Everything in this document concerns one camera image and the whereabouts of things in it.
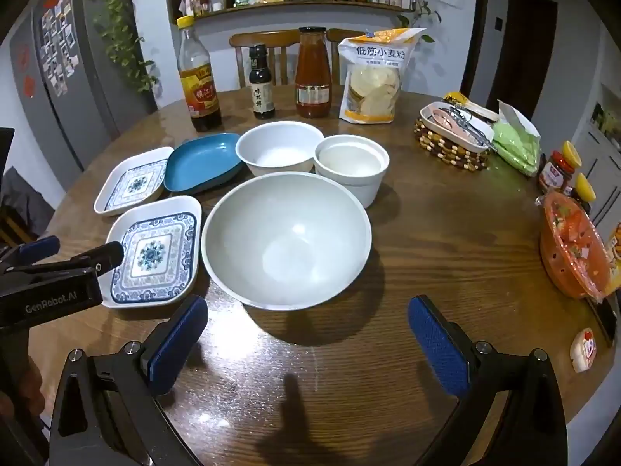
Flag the dark wooden door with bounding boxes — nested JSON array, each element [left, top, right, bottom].
[[458, 0, 564, 123]]

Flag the white cabinet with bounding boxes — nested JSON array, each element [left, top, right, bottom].
[[576, 82, 621, 226]]

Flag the group of fridge photos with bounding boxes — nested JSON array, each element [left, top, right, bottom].
[[40, 0, 81, 98]]

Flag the small white packet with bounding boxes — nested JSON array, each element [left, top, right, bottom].
[[570, 327, 598, 374]]

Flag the red chili sauce jar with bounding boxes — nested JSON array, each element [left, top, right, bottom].
[[538, 150, 576, 196]]

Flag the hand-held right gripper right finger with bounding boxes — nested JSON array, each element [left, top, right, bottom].
[[408, 295, 569, 466]]

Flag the beaded woven basket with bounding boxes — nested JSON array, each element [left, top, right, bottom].
[[414, 104, 493, 174]]

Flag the chair with dark cloth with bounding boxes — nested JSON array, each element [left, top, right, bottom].
[[0, 165, 55, 249]]

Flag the blue patterned square plate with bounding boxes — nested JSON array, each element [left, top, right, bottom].
[[94, 146, 174, 217], [105, 195, 203, 310]]

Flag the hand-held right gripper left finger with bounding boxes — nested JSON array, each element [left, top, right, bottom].
[[47, 295, 209, 466]]

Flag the green bag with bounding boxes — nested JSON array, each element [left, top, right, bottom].
[[491, 99, 542, 176]]

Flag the pink item in tray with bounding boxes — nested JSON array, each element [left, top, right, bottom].
[[433, 109, 459, 132]]

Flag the large white bowl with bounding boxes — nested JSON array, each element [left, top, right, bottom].
[[201, 171, 373, 310]]

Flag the small white lipped bowl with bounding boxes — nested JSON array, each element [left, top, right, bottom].
[[314, 134, 391, 209]]

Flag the vinegar bottle with yellow cap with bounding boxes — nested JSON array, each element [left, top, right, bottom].
[[176, 16, 224, 133]]

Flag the grey refrigerator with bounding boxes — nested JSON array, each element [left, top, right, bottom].
[[9, 0, 157, 178]]

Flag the white and yellow flour bag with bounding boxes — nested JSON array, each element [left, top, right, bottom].
[[338, 28, 435, 124]]

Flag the wooden chair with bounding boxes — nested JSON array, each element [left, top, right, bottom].
[[326, 28, 366, 89], [229, 29, 305, 89]]

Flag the small dark soy sauce bottle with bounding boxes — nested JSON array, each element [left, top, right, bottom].
[[248, 45, 276, 120]]

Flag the hanging green plant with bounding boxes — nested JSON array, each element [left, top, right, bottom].
[[79, 0, 160, 94]]

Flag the metal tongs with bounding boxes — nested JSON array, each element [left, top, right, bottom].
[[444, 104, 498, 151]]

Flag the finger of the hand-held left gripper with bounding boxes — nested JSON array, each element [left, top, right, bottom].
[[0, 241, 125, 277], [0, 236, 60, 265]]

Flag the yellow packet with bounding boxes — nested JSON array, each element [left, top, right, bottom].
[[444, 91, 500, 122]]

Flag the white oblong tray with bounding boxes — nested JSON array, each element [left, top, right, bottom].
[[420, 101, 496, 152]]

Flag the orange snack packet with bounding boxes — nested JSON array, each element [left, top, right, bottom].
[[606, 223, 621, 298]]

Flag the orange wrapped bowl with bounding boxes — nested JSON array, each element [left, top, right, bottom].
[[540, 191, 615, 301]]

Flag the medium white bowl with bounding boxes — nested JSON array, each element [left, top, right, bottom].
[[235, 121, 325, 178]]

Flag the person's left hand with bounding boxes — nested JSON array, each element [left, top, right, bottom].
[[0, 355, 48, 430]]

